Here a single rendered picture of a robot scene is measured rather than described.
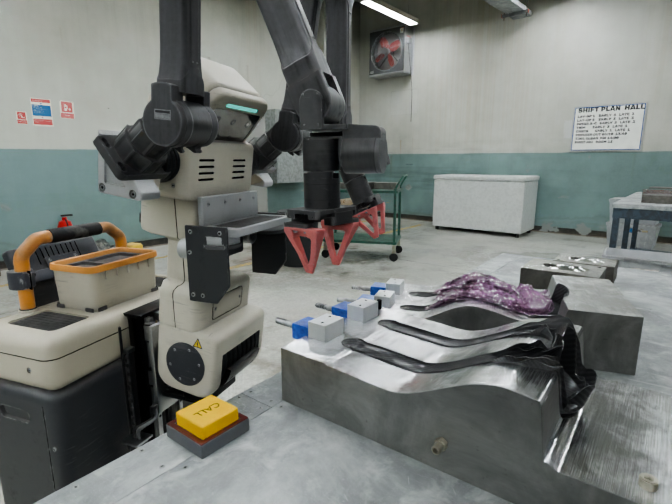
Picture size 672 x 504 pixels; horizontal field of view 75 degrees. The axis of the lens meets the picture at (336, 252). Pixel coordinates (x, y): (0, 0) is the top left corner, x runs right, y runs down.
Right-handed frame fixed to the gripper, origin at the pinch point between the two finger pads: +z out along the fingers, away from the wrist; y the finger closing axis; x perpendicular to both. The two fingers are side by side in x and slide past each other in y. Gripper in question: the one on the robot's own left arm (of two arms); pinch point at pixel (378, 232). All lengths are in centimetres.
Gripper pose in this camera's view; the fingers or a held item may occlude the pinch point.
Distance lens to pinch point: 111.9
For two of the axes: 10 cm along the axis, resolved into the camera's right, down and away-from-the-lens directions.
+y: 3.3, -2.0, 9.2
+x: -8.5, 3.7, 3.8
